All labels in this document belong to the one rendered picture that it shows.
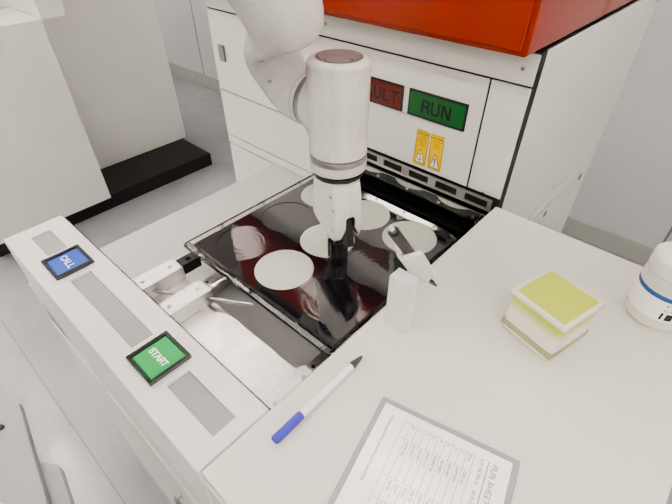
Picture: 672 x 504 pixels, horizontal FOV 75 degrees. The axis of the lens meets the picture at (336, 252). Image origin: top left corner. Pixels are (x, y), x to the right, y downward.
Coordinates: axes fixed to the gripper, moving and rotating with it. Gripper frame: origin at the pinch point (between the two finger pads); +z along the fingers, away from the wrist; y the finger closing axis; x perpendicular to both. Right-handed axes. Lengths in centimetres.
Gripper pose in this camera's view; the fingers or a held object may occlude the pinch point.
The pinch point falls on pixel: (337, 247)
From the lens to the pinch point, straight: 75.7
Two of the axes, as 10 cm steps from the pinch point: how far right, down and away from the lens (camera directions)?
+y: 3.8, 6.0, -7.1
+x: 9.3, -2.4, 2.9
